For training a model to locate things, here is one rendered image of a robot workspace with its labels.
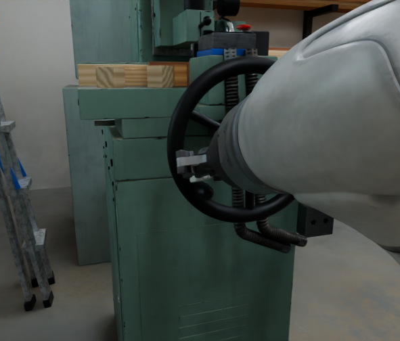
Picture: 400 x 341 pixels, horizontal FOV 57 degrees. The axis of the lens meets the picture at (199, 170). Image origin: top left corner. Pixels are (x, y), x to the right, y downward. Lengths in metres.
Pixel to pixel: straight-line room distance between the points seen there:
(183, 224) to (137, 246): 0.11
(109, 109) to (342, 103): 0.61
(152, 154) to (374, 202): 0.61
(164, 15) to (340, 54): 0.87
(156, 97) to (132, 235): 0.30
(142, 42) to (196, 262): 0.62
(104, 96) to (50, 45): 2.49
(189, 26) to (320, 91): 0.73
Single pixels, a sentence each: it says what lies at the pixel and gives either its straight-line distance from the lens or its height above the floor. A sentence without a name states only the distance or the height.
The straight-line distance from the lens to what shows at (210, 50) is 0.71.
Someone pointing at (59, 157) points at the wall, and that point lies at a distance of 3.28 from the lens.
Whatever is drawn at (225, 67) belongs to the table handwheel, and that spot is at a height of 0.94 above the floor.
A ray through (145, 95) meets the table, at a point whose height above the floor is 0.88.
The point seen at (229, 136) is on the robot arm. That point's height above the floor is 0.88.
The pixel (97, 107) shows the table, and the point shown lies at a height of 0.86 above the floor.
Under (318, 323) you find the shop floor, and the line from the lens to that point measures 1.59.
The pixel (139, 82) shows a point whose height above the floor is 0.91.
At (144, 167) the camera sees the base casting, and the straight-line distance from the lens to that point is 0.77.
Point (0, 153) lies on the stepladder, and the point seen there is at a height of 0.65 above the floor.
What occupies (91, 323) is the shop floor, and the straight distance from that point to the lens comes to 1.58.
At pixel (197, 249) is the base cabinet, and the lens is 0.87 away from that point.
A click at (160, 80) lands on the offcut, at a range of 0.76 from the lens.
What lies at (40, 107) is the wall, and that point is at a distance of 3.23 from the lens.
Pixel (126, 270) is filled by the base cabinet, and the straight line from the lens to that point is 0.86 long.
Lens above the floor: 0.92
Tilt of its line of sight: 14 degrees down
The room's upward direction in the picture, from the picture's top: straight up
